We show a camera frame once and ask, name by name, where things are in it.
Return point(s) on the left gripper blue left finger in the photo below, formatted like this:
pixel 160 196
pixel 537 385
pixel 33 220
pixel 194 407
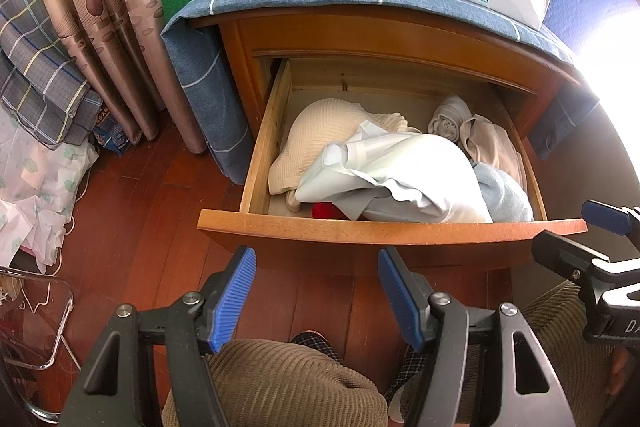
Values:
pixel 224 295

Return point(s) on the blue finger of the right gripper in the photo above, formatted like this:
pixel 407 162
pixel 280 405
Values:
pixel 569 259
pixel 622 221

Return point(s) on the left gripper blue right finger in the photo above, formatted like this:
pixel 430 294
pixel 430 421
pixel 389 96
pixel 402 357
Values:
pixel 407 293

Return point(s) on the light blue towel underwear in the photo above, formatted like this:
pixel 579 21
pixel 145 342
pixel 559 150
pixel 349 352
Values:
pixel 506 201

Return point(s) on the pale blue white garment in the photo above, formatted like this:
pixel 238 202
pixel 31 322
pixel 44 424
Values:
pixel 395 177

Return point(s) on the beige garment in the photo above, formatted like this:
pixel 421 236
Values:
pixel 490 144

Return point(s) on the white grey socks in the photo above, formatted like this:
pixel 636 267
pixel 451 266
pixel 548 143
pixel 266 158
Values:
pixel 448 118

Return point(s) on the cream knitted bra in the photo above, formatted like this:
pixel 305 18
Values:
pixel 320 123

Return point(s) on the open wooden drawer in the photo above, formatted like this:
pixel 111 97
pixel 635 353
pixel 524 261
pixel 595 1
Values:
pixel 286 239

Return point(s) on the red underwear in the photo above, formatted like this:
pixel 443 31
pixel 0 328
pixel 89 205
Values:
pixel 326 211

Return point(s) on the plaid slipper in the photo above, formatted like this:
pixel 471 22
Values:
pixel 314 340

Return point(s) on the blue checked cloth cover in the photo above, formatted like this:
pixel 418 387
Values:
pixel 201 62

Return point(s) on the clear acrylic chair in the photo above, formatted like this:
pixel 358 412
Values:
pixel 35 310

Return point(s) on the blue packet on floor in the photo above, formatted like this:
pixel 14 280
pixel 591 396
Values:
pixel 108 133

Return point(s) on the white floral fabric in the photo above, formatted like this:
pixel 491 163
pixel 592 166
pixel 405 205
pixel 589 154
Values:
pixel 38 192

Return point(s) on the wooden nightstand cabinet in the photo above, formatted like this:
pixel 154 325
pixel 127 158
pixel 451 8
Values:
pixel 350 48

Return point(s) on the grey plaid bedding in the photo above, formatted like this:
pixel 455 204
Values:
pixel 41 85

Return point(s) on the beige leaf pattern curtain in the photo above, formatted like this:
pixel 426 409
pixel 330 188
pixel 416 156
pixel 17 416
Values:
pixel 117 46

